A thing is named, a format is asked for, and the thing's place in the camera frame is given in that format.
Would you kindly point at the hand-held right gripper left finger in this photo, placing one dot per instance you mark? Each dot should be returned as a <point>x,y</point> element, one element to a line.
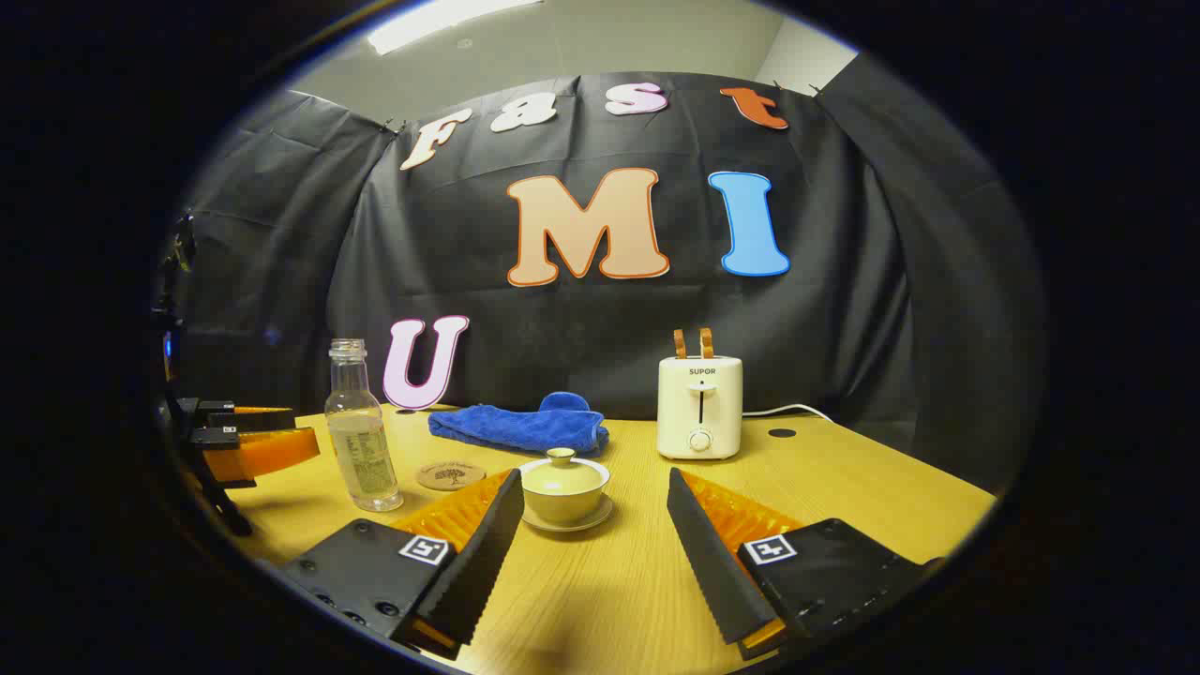
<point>487,562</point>

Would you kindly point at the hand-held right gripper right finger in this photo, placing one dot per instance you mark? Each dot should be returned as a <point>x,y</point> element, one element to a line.
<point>712,562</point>

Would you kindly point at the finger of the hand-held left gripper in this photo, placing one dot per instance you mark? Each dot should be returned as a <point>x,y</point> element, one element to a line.
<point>214,411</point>
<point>272,448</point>

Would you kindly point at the clear glass water bottle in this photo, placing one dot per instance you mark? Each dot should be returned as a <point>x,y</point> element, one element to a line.
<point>364,450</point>

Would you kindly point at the round cork coaster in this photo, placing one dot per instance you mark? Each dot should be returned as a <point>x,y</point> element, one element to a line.
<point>451,475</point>

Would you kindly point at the pale yellow teacup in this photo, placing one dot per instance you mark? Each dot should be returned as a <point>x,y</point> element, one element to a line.
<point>565,506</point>

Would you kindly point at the pale yellow teacup lid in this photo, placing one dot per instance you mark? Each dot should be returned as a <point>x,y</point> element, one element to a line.
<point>561,476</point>

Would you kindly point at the pale yellow saucer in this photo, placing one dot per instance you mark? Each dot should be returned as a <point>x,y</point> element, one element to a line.
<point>591,521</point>

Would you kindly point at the blue towel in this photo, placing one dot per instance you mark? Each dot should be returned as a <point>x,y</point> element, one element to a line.
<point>516,429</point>

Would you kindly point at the cream toaster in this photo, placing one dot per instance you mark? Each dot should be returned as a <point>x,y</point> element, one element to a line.
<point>680,412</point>

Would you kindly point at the dark stand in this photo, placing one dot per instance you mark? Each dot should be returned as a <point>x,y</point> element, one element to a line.
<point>178,248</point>

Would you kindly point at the toast slice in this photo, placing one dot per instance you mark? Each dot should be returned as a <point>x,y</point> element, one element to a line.
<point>680,343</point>
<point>706,343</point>

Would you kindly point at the black backdrop cloth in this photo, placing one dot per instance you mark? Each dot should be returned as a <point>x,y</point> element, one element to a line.
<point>581,337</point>

